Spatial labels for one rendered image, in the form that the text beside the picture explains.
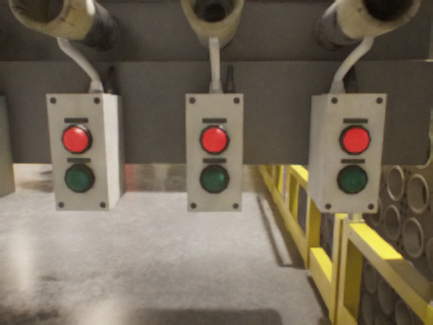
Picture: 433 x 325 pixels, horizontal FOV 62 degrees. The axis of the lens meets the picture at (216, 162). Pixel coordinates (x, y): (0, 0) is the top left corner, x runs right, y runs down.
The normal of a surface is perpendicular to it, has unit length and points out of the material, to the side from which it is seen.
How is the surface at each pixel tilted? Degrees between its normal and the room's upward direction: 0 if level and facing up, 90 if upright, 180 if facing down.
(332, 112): 90
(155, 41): 90
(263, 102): 90
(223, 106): 90
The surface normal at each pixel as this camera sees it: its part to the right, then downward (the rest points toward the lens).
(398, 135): -0.02, 0.18
